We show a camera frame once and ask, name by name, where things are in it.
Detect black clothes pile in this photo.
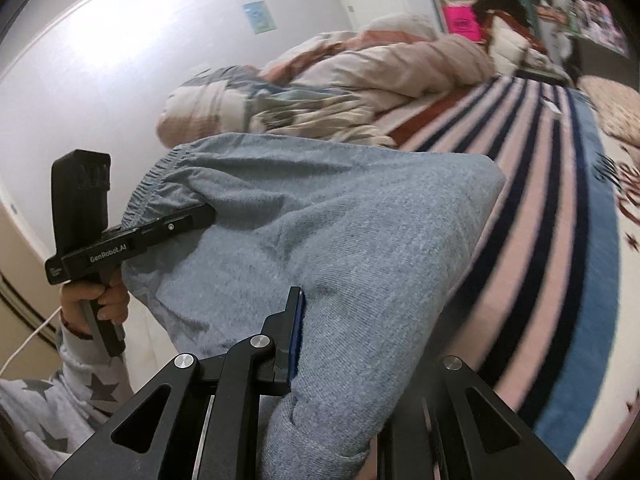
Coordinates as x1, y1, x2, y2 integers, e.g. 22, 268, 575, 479
472, 0, 531, 26

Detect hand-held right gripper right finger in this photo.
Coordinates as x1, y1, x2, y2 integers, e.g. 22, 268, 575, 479
385, 355, 576, 480

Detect dark bookshelf with desk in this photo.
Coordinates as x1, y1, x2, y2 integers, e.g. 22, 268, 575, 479
545, 0, 631, 86

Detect grey-blue pants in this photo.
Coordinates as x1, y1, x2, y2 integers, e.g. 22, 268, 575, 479
121, 131, 506, 480

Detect light blue wall poster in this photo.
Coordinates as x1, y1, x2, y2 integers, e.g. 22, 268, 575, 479
242, 1, 277, 35

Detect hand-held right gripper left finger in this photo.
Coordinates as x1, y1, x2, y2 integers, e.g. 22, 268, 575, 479
52, 286, 306, 480

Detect white puffer jacket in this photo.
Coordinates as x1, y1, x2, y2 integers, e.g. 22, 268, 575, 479
487, 25, 531, 76

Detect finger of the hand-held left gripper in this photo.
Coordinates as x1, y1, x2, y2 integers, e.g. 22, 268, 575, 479
144, 203, 217, 257

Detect dark bench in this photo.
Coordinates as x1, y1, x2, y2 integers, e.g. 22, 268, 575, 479
520, 62, 573, 86

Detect floral pillow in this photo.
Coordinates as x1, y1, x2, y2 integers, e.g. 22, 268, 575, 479
580, 75, 640, 148

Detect striped printed blanket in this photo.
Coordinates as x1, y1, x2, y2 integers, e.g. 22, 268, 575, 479
365, 72, 640, 480

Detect person's left forearm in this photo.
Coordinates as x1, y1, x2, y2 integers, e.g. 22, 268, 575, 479
0, 317, 132, 480

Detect pink shopping bag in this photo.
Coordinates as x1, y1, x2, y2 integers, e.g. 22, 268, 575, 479
442, 2, 483, 43

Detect crumpled patchwork duvet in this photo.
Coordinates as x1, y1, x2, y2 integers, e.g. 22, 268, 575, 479
156, 12, 496, 148

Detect white cable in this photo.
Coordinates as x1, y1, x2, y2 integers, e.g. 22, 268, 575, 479
0, 307, 63, 376

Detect person's left hand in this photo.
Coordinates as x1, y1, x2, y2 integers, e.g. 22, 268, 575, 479
59, 276, 130, 337

